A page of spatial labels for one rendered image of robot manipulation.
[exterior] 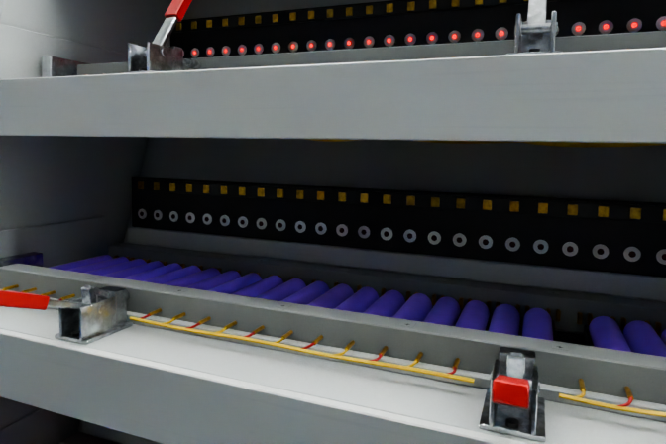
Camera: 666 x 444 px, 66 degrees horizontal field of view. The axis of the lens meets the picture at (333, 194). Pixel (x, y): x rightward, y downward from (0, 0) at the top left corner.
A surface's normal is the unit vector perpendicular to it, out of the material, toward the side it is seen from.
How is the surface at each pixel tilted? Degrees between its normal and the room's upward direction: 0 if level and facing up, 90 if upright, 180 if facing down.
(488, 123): 109
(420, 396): 19
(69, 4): 90
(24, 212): 90
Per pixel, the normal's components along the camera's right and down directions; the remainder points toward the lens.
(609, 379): -0.37, 0.07
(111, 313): 0.93, 0.05
